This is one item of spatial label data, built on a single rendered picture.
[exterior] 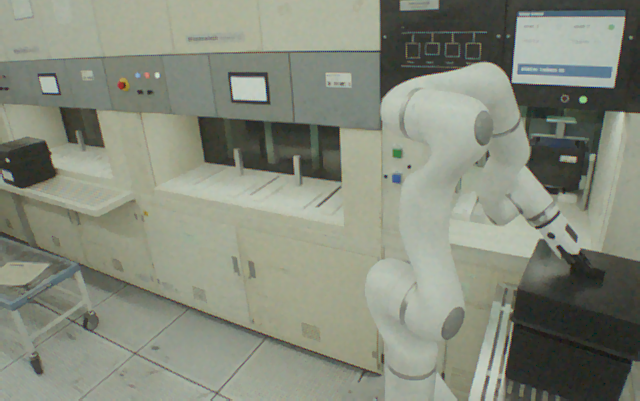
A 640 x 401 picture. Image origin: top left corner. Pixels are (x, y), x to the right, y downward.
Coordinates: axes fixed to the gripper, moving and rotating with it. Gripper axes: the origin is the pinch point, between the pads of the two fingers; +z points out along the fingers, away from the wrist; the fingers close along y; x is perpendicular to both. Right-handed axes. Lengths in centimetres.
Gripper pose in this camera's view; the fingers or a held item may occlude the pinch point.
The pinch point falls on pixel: (584, 266)
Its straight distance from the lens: 125.5
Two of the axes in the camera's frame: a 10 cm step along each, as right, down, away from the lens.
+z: 6.1, 7.8, -1.3
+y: 5.9, -3.4, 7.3
